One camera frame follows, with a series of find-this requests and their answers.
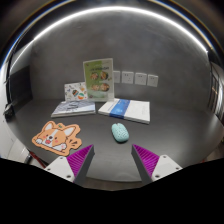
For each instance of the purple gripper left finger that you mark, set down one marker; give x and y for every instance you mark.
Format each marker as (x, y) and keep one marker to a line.
(74, 167)

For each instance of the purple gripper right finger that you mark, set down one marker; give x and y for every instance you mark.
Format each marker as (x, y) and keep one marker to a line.
(151, 166)

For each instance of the corgi-shaped orange mouse pad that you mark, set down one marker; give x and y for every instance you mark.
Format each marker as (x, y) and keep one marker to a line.
(58, 138)

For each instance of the teal computer mouse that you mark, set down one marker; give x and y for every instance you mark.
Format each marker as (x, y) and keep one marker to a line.
(120, 132)

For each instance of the white and blue book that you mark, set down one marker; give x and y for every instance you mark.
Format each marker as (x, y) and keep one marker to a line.
(132, 110)

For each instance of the grey patterned book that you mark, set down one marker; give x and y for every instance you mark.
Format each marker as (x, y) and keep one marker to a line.
(73, 108)

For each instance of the small colourful illustrated card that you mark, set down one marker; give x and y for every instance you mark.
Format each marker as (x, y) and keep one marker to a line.
(75, 91)

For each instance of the black monitor at left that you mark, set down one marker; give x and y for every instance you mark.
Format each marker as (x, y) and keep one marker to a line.
(19, 88)

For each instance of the green standing food booklet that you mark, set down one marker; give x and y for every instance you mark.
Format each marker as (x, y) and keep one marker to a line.
(99, 79)

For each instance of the white wall socket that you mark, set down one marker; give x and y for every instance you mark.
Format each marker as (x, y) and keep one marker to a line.
(127, 77)
(140, 78)
(116, 76)
(152, 80)

